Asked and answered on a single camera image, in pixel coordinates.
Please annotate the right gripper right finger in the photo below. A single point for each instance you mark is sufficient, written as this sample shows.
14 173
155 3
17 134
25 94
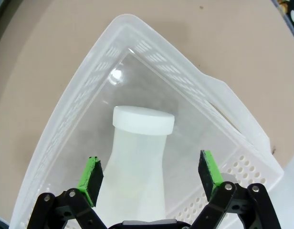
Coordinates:
210 171

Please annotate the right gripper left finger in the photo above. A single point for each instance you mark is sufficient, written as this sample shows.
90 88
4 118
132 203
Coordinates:
92 181

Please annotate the translucent white conical flask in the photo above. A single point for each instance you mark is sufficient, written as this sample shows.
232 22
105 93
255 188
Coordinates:
137 155

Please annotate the white basket with label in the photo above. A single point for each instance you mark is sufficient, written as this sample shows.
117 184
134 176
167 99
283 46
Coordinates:
142 43

